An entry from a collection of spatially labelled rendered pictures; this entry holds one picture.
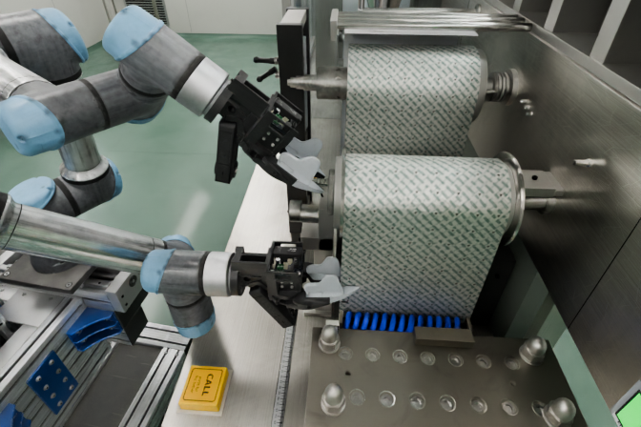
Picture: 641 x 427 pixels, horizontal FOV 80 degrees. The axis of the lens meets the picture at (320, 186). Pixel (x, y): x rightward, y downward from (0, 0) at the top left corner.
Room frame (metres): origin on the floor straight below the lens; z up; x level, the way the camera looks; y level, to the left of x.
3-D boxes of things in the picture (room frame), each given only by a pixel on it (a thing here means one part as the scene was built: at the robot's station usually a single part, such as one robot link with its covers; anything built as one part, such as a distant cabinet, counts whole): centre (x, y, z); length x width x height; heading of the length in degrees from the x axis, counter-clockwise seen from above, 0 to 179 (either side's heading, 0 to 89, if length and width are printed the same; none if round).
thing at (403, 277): (0.42, -0.15, 1.11); 0.23 x 0.01 x 0.18; 86
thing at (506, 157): (0.47, -0.28, 1.25); 0.15 x 0.01 x 0.15; 176
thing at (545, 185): (0.47, -0.33, 1.28); 0.06 x 0.05 x 0.02; 86
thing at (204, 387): (0.34, 0.21, 0.91); 0.07 x 0.07 x 0.02; 86
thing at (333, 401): (0.26, -0.02, 1.05); 0.04 x 0.04 x 0.04
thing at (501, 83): (0.72, -0.34, 1.34); 0.07 x 0.07 x 0.07; 86
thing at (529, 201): (0.47, -0.32, 1.25); 0.07 x 0.04 x 0.04; 86
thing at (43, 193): (0.77, 0.73, 0.98); 0.13 x 0.12 x 0.14; 141
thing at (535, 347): (0.34, -0.34, 1.05); 0.04 x 0.04 x 0.04
